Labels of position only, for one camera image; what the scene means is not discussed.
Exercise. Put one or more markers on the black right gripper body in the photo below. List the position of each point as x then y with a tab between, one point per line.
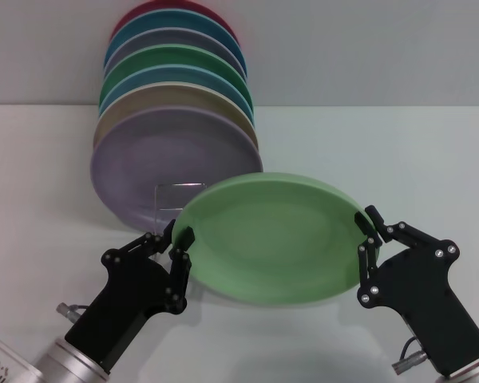
427	303

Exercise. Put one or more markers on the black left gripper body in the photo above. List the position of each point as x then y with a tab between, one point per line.
119	295

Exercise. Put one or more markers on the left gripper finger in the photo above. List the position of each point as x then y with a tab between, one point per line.
149	241
180	275

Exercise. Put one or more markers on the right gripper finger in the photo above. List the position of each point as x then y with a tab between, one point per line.
368	259
407	235

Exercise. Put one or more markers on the light green plate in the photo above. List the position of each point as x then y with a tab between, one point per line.
271	239

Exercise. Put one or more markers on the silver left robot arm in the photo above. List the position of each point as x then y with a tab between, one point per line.
44	359

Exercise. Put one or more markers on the lavender plate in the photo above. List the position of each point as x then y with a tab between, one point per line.
151	151

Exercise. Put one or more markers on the tan plate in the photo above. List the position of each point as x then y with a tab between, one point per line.
163	95

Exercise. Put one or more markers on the light blue plate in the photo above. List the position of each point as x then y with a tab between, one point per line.
163	75

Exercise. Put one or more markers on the dark green plate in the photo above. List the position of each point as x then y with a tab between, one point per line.
163	56

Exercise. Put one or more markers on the grey purple plate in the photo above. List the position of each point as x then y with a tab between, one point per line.
163	38

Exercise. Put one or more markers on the teal blue plate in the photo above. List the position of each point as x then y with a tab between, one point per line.
163	22

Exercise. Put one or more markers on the maroon plate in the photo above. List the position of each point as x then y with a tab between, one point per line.
143	10

